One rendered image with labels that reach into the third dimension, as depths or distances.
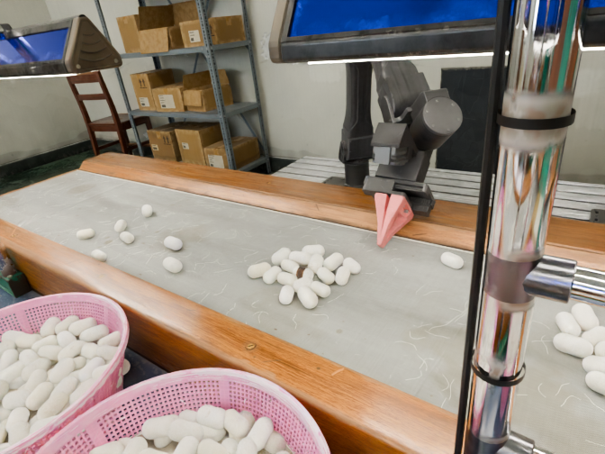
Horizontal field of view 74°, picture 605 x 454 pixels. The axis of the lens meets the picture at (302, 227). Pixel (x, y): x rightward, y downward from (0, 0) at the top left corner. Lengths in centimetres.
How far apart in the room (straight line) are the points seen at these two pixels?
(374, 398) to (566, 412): 17
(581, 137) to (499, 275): 236
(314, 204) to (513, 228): 61
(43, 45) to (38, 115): 444
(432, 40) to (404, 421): 30
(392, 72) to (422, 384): 49
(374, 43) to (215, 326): 34
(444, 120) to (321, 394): 40
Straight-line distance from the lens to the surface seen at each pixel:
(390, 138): 59
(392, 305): 53
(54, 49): 73
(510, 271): 20
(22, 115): 514
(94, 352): 57
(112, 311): 60
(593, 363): 49
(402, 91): 70
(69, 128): 533
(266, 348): 46
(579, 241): 67
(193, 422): 44
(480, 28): 31
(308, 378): 42
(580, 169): 260
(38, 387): 56
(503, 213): 19
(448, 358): 47
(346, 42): 34
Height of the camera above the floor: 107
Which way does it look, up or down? 27 degrees down
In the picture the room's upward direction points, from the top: 7 degrees counter-clockwise
